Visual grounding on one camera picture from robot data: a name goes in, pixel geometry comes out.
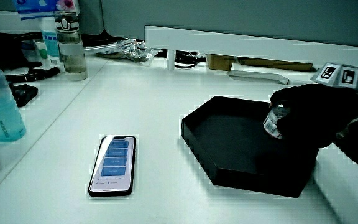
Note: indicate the person's right hand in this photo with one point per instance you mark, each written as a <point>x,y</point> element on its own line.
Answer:
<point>315,115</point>

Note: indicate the clear paper clip container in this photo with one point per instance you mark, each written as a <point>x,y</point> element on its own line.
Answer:
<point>273,123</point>

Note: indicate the black hexagonal plate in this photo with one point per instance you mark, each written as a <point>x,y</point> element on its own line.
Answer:
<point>228,146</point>

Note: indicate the flat brown board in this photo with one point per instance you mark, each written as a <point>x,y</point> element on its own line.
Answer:
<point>275,63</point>

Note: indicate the flat white box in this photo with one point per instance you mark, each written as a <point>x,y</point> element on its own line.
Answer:
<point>256,76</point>

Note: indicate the white desk shelf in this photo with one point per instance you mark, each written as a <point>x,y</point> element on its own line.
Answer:
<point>259,43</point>

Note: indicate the small brown cardboard box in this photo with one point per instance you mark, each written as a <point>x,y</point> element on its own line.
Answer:
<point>219,62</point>

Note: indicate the crumpled clear plastic wrap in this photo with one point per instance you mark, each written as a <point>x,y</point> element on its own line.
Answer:
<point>129,49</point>

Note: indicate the black smartphone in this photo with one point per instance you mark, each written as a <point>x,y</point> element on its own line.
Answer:
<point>113,165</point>

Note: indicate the clear water bottle black lid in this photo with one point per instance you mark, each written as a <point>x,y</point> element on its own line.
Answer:
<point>71,46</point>

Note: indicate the white bottle blue label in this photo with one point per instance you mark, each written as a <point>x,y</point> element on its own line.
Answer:
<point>51,40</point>

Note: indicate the small green white tube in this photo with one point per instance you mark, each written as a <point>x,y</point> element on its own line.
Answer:
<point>41,48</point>

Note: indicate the black pouch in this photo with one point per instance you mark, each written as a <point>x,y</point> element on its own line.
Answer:
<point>23,93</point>

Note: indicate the blue floral tissue pack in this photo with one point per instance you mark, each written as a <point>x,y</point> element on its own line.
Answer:
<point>36,7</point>

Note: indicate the blue translucent bottle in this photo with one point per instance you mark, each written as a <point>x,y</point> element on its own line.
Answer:
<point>0,109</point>

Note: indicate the black bag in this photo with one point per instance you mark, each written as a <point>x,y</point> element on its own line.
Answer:
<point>2,49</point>

